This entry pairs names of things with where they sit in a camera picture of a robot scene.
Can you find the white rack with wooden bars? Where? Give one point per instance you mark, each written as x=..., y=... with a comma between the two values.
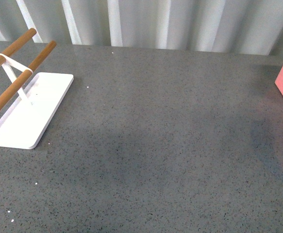
x=39, y=96

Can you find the white pleated curtain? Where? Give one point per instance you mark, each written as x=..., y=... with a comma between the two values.
x=229, y=26

